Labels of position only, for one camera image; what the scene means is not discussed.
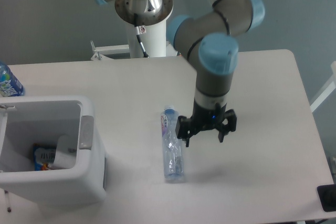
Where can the black device at table corner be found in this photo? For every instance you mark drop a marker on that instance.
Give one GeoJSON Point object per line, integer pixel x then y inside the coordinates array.
{"type": "Point", "coordinates": [327, 197]}

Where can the thin pen under trash can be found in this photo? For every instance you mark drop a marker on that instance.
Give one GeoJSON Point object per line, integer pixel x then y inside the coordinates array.
{"type": "Point", "coordinates": [7, 201]}

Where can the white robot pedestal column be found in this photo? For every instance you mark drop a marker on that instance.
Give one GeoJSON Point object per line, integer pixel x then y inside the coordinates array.
{"type": "Point", "coordinates": [145, 23]}

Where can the blue snack packet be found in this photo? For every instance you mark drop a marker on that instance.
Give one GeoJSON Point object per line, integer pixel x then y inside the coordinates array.
{"type": "Point", "coordinates": [43, 156]}

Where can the clear plastic bottle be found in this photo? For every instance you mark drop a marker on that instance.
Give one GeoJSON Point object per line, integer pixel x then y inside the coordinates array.
{"type": "Point", "coordinates": [173, 164]}

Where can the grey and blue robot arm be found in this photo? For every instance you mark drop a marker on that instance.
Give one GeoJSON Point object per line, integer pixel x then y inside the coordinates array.
{"type": "Point", "coordinates": [207, 43]}

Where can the white paper wrapper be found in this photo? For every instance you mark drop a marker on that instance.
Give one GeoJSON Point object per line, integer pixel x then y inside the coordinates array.
{"type": "Point", "coordinates": [66, 152]}

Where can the white pedestal foot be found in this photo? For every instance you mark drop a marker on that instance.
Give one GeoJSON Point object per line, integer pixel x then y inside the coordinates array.
{"type": "Point", "coordinates": [170, 50]}
{"type": "Point", "coordinates": [102, 53]}

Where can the blue labelled water bottle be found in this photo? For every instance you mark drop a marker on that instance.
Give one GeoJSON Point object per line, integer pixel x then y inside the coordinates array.
{"type": "Point", "coordinates": [10, 85]}

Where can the white plastic trash can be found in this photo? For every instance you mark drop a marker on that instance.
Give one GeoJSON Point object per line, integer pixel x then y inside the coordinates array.
{"type": "Point", "coordinates": [42, 120]}

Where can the white frame leg right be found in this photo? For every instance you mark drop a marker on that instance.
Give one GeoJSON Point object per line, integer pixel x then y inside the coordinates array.
{"type": "Point", "coordinates": [324, 91]}

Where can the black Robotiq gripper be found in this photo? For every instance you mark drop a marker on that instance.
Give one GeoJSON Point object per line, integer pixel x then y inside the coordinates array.
{"type": "Point", "coordinates": [206, 119]}

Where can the white pedestal foot middle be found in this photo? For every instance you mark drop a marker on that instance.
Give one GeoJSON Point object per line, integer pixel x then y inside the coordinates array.
{"type": "Point", "coordinates": [170, 50]}

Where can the white pedestal foot left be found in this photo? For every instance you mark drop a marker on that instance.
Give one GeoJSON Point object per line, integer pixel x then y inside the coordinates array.
{"type": "Point", "coordinates": [102, 53]}

